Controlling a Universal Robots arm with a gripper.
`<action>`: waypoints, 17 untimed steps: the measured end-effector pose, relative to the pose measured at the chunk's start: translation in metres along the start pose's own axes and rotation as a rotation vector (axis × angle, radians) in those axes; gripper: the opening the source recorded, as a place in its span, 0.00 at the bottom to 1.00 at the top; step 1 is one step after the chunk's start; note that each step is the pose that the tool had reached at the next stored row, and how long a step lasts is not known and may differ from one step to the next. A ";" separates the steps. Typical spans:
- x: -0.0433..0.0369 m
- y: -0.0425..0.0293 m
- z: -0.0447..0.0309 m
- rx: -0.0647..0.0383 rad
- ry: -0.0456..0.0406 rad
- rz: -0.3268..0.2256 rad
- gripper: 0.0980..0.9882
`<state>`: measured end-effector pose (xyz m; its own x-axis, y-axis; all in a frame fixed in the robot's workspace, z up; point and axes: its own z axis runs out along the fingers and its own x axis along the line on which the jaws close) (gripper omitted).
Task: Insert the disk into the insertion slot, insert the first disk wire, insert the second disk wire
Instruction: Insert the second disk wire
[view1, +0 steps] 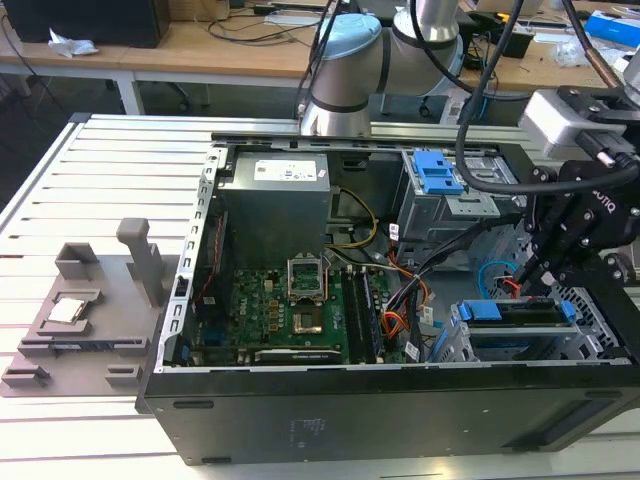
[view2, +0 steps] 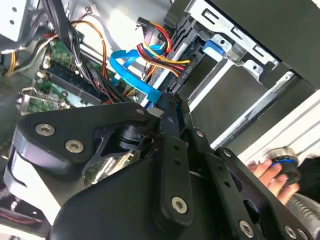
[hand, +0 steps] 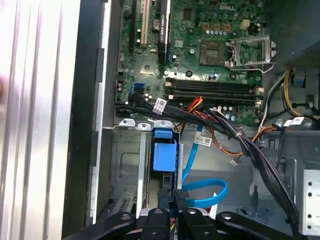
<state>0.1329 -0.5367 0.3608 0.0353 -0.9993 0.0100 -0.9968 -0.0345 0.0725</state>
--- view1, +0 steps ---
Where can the black RAM slot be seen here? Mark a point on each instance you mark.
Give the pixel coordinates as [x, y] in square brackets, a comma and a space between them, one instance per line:
[374, 315]
[356, 320]

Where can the grey power supply unit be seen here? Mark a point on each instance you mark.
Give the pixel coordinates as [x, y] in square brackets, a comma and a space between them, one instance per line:
[275, 210]

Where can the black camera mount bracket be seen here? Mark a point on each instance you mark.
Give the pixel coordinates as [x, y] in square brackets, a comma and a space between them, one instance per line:
[600, 102]

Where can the large black box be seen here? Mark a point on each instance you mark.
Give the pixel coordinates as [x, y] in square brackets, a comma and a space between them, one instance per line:
[85, 22]

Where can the green motherboard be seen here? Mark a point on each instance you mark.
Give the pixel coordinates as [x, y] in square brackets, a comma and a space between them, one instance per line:
[250, 300]

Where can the clear plastic bag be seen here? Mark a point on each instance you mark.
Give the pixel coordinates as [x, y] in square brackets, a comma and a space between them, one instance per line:
[570, 52]

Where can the wooden desk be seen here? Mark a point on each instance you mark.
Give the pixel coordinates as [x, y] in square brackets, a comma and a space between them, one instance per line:
[200, 57]

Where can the black open PC case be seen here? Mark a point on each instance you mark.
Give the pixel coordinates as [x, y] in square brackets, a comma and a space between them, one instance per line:
[350, 415]

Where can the grey metal drive cage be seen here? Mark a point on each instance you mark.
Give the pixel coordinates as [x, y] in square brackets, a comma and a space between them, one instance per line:
[425, 215]

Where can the crumpled white paper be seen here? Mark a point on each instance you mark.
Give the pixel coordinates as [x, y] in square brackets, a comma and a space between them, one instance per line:
[70, 44]

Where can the small black box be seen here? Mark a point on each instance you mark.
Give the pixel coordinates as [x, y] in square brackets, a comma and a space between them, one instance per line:
[520, 45]

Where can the blue cardboard box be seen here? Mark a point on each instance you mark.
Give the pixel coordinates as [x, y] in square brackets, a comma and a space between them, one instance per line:
[610, 25]

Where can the RAM stick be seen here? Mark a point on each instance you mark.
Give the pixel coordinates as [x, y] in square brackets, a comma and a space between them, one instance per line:
[95, 345]

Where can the grey-brown parts rack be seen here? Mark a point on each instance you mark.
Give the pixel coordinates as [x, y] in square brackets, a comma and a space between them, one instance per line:
[115, 300]

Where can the black graphics card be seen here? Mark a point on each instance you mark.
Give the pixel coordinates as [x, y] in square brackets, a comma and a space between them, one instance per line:
[300, 356]

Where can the blue plastic drive latch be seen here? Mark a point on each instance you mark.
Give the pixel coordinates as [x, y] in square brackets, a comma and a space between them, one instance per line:
[435, 175]

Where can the CPU socket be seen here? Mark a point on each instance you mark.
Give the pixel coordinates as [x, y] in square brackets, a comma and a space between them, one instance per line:
[309, 322]

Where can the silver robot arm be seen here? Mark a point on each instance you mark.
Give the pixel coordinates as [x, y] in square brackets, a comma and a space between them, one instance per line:
[345, 75]

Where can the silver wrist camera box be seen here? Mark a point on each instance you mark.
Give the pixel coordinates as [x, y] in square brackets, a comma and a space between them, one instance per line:
[555, 120]

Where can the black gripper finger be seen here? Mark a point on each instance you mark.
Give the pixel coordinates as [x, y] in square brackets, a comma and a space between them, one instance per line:
[542, 235]
[570, 260]

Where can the silver CPU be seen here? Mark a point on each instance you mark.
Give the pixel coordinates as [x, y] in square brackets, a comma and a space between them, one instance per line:
[66, 310]

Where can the metal disk bay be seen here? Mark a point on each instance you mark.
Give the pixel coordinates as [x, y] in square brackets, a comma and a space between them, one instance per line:
[590, 340]

